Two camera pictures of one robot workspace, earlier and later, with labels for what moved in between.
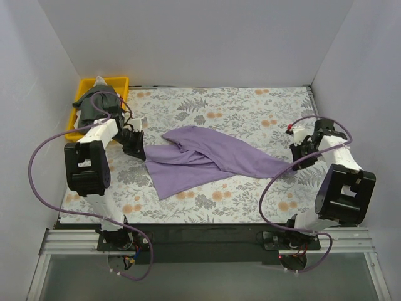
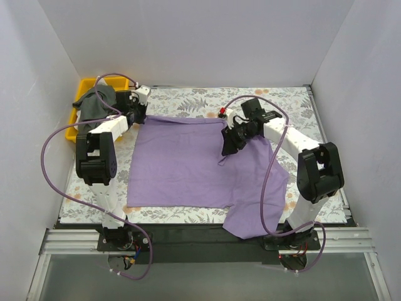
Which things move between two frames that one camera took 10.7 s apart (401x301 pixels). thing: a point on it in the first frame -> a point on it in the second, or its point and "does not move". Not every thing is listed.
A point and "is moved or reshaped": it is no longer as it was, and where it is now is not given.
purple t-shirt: (190, 156) is moved or reshaped
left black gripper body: (135, 143) -> (140, 113)
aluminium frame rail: (64, 242) does not move
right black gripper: (301, 155) -> (234, 138)
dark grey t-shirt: (98, 103) does not move
